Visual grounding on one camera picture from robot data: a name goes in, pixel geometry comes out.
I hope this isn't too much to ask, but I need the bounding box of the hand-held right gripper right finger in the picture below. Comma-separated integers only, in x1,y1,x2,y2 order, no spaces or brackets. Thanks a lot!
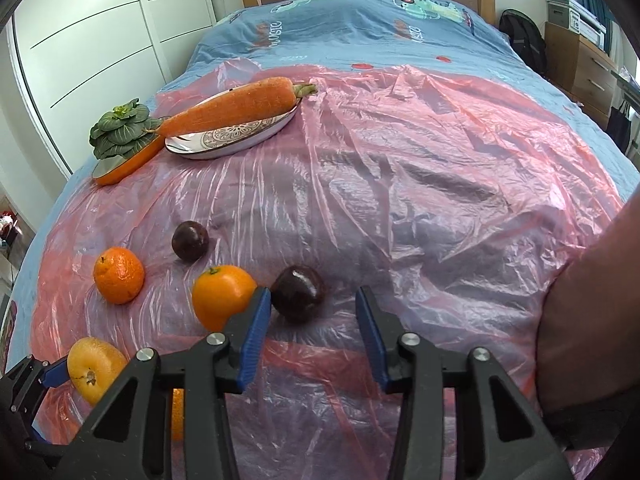
355,285,576,480

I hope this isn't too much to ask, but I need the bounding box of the patterned white plate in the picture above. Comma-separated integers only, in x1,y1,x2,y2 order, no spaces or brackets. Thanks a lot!
165,91,303,161

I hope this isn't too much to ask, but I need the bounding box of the orange dish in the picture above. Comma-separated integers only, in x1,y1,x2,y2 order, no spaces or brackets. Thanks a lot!
92,132,168,186

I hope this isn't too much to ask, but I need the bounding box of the carrot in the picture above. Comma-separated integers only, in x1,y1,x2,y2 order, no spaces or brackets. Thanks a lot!
156,76,318,138

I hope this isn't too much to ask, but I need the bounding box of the teal curtain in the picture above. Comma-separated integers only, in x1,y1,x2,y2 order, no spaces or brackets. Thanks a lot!
575,0,621,56

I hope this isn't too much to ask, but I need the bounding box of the black backpack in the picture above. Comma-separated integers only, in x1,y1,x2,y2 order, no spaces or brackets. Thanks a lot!
499,8,548,78

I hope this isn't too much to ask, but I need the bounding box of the pink plastic sheet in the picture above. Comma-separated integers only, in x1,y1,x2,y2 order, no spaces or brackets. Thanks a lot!
30,57,626,480

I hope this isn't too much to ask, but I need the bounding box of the white wardrobe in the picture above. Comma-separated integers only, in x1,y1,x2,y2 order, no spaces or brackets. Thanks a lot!
10,0,216,181

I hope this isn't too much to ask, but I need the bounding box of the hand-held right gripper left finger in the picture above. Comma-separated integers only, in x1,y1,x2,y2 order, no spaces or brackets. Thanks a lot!
47,286,273,480

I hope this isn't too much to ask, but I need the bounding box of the wooden dresser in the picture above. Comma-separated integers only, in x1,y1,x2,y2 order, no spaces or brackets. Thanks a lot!
544,21,621,128

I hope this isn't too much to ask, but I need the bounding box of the orange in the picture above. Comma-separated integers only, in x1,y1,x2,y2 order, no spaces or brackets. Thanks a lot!
192,265,258,332
93,246,146,305
170,389,186,443

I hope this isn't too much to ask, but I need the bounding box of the white printer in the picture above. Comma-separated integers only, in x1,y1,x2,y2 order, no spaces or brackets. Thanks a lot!
570,0,608,43

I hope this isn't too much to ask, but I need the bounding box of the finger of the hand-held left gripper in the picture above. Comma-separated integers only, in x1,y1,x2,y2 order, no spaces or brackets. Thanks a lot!
20,439,76,462
0,355,69,438

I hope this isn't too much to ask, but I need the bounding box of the dark purple plum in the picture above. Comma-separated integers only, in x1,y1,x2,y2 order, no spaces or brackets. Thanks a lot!
270,265,327,324
171,220,210,263

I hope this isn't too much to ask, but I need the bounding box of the dark blue bag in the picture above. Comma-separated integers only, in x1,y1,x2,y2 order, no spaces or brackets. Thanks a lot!
607,102,633,153

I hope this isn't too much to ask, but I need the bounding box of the green leafy vegetable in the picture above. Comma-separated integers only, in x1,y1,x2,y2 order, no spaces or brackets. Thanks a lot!
89,99,163,160

